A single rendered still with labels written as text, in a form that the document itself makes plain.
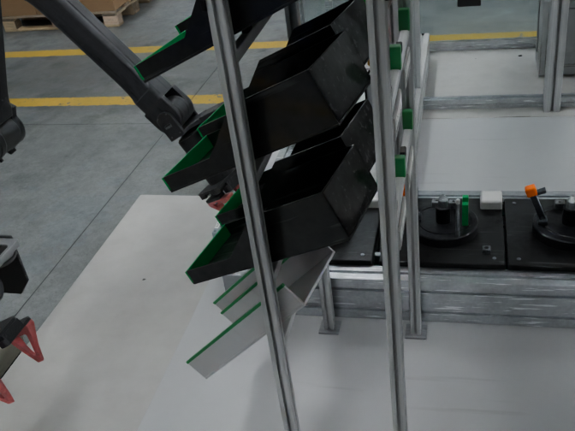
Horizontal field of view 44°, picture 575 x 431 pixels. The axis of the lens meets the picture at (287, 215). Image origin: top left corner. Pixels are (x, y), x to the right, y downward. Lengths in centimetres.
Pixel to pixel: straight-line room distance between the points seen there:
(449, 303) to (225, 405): 47
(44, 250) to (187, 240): 190
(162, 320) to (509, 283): 71
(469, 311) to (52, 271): 236
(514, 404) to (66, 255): 258
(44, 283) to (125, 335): 185
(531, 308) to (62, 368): 92
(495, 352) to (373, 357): 22
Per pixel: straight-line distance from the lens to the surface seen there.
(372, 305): 144
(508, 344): 142
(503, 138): 211
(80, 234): 364
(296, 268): 114
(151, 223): 189
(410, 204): 125
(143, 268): 173
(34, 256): 359
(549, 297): 142
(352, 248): 147
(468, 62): 263
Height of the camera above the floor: 182
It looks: 32 degrees down
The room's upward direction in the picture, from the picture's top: 8 degrees counter-clockwise
